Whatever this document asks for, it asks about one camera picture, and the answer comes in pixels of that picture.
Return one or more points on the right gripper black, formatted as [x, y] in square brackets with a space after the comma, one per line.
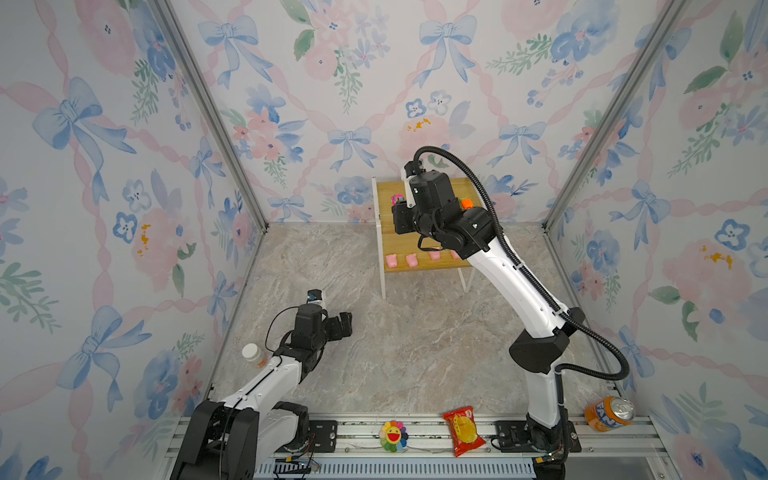
[400, 213]

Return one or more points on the right aluminium corner post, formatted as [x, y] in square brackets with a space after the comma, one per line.
[659, 33]

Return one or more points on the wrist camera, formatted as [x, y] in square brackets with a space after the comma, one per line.
[314, 296]
[411, 170]

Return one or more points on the aluminium corner post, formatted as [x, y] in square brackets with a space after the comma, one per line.
[659, 33]
[180, 47]

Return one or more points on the left aluminium corner post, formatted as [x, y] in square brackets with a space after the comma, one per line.
[180, 47]

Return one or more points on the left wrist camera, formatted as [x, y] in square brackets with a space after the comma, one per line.
[314, 296]

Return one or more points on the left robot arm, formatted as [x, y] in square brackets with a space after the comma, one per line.
[230, 438]

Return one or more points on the orange drink can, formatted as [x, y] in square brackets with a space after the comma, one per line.
[610, 414]

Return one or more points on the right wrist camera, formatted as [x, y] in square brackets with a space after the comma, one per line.
[411, 170]

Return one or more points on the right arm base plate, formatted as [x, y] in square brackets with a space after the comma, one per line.
[521, 436]

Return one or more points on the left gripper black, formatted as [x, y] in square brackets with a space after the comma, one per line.
[337, 332]

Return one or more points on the aluminium front rail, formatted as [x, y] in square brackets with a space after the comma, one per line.
[633, 452]

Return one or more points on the red snack bag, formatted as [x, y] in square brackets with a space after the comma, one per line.
[463, 430]

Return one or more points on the green orange toy truck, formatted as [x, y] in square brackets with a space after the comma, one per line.
[466, 203]

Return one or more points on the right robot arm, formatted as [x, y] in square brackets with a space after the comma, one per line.
[548, 327]

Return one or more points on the rainbow smiling flower toy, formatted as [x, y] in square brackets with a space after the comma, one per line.
[393, 436]

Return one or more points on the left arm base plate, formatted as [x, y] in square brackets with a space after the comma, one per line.
[313, 436]

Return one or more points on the wooden two-tier shelf white frame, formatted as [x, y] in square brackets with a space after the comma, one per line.
[388, 242]

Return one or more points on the white cap bottle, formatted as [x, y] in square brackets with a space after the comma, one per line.
[253, 353]

